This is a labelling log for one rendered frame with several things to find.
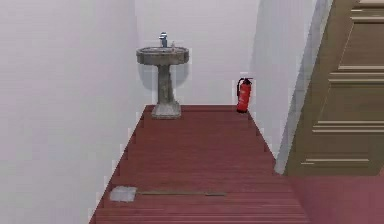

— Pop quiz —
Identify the red fire extinguisher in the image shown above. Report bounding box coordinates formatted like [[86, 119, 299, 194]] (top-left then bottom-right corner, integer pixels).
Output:
[[236, 77, 254, 114]]

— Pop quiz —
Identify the silver sink faucet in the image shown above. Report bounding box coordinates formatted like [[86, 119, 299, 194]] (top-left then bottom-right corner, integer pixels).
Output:
[[158, 31, 169, 48]]

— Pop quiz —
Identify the brown panelled room door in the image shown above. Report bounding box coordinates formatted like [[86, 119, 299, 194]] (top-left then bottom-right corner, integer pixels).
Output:
[[283, 0, 384, 177]]

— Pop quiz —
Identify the grey pedestal sink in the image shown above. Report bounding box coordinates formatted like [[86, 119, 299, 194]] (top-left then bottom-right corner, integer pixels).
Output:
[[135, 45, 190, 120]]

